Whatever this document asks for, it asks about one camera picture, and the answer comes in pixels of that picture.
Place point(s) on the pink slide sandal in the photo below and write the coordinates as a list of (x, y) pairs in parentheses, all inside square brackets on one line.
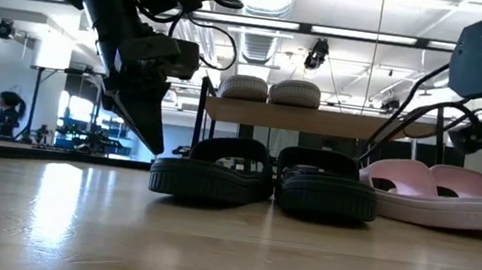
[(470, 181), (402, 173)]

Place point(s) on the person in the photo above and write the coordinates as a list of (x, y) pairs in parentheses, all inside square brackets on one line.
[(6, 117)]

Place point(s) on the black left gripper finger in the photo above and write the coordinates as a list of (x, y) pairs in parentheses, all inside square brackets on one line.
[(146, 119), (109, 99)]

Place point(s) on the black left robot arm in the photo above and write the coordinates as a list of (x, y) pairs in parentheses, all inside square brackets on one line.
[(109, 3)]

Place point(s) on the beige slide sandal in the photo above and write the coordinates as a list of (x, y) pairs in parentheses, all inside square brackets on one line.
[(243, 88), (295, 93)]

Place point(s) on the black ceiling spotlight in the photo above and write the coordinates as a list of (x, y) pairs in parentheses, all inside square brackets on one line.
[(4, 29)]

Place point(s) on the black ceiling device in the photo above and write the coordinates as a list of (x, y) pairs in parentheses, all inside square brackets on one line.
[(389, 105)]

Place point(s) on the black slide sandal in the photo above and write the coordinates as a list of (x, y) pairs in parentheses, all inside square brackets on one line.
[(327, 198), (212, 182)]

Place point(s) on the black overhead camera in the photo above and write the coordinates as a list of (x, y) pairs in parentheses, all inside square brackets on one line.
[(316, 54)]

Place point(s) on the black background rig frame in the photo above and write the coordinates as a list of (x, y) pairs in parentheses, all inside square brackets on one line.
[(34, 100)]

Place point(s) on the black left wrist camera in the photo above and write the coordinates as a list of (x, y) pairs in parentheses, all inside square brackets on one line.
[(163, 54)]

